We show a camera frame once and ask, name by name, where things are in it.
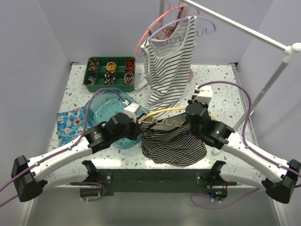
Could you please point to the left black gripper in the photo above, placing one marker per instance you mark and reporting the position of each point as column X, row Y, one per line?
column 136, row 131

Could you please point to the brown patterned rolled sock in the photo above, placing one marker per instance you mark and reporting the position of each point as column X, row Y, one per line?
column 92, row 64

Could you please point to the yellow plastic hanger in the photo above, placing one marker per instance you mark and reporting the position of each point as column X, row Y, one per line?
column 164, row 109

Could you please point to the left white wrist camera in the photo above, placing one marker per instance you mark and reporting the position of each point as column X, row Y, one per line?
column 132, row 111

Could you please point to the grey black rolled sock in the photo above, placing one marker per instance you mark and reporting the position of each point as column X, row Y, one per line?
column 91, row 80

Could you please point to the white clothes rack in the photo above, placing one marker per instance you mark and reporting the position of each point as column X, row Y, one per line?
column 230, row 54

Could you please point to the yellow rolled sock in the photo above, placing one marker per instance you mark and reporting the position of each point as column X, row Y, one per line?
column 111, row 66

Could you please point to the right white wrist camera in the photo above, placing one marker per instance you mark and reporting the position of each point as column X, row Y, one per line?
column 202, row 95

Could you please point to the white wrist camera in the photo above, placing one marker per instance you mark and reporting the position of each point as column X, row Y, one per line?
column 202, row 95
column 132, row 111

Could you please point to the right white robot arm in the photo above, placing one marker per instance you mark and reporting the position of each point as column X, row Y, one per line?
column 278, row 177

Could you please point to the brown white patterned sock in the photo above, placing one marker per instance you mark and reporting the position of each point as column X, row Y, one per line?
column 129, row 78

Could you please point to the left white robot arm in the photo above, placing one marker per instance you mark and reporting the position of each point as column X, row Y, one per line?
column 32, row 176

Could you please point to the black beige patterned sock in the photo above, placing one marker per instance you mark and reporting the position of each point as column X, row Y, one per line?
column 109, row 78

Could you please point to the purple plastic hanger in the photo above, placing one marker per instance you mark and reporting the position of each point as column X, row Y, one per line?
column 206, row 30

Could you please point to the blue floral folded cloth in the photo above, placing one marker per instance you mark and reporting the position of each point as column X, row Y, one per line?
column 70, row 125

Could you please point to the pink plastic hanger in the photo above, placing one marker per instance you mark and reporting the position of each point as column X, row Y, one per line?
column 164, row 43

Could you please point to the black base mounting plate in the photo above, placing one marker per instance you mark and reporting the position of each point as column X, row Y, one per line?
column 154, row 180

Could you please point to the red black rolled sock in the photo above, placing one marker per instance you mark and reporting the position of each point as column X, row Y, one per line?
column 130, row 64

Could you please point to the green compartment organizer tray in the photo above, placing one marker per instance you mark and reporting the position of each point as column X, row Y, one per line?
column 101, row 70

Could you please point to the teal transparent plastic bin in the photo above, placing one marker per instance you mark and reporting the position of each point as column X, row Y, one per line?
column 107, row 104

